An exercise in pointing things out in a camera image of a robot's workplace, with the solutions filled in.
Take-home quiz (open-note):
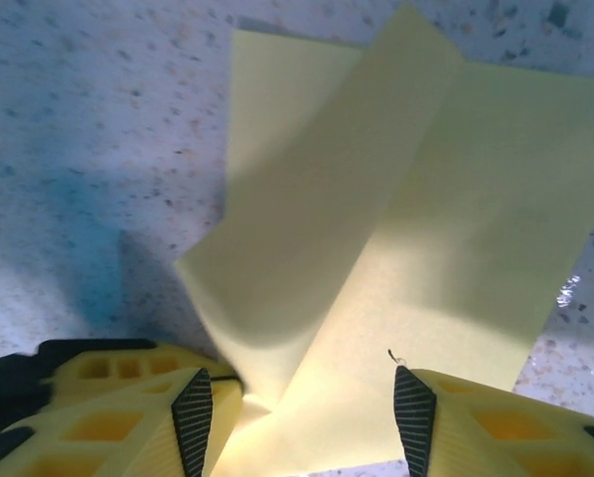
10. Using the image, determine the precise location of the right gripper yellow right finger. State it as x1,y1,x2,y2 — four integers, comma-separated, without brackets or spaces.
392,366,594,477

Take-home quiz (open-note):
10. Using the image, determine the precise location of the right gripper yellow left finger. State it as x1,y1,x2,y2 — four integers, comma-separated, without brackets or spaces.
0,368,215,477

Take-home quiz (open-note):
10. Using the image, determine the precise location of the yellow square paper sheet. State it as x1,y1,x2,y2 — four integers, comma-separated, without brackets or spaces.
177,2,594,477

